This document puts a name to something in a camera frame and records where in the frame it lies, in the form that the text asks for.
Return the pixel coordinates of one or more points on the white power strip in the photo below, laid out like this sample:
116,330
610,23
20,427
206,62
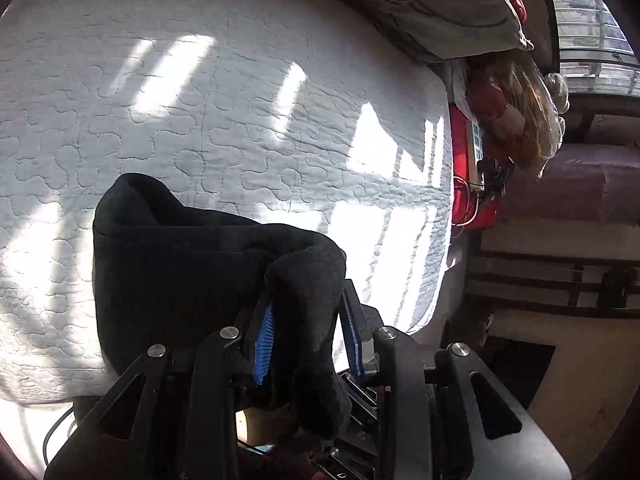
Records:
475,160

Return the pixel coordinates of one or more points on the dark wooden bench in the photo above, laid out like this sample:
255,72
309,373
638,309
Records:
540,285

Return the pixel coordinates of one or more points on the red bedside stand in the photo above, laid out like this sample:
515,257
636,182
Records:
465,205

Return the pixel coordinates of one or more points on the black pants with yellow patch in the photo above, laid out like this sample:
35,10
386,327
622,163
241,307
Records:
175,270

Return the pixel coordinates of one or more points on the black charger plug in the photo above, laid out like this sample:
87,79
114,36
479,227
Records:
492,180

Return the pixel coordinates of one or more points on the grey floral pillow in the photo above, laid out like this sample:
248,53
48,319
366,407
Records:
425,5

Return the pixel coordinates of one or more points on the white quilted mattress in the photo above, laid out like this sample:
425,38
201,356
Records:
150,110

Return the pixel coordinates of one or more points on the window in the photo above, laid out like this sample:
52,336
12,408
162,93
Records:
585,15

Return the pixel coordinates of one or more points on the purple cloth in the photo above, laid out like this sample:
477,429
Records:
575,185

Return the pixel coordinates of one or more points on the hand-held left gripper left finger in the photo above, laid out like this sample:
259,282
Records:
262,347

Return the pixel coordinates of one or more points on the pile of plastic bags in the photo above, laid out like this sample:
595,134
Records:
525,110

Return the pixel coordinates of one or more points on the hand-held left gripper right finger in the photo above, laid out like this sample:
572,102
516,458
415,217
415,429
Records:
354,347

